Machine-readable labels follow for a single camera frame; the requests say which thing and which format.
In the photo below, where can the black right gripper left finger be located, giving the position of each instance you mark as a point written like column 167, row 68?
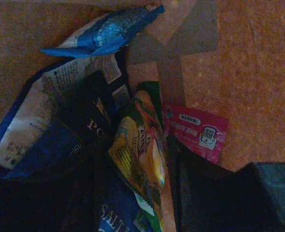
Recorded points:
column 58, row 198

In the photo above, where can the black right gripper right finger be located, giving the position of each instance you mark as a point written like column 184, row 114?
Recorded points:
column 209, row 198

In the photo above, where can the blue Burts chips bag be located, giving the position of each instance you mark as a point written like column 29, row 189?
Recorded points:
column 32, row 137

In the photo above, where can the green Fox's candy bag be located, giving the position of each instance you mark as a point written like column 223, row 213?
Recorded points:
column 139, row 152

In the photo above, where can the brown paper bag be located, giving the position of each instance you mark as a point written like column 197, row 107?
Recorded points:
column 225, row 57

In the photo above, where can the pink snack packet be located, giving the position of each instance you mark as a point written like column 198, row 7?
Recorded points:
column 202, row 132

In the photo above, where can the dark navy snack packet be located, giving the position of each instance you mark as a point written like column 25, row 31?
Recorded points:
column 95, row 107

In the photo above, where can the blue snack packet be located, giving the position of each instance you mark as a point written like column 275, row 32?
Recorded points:
column 106, row 34

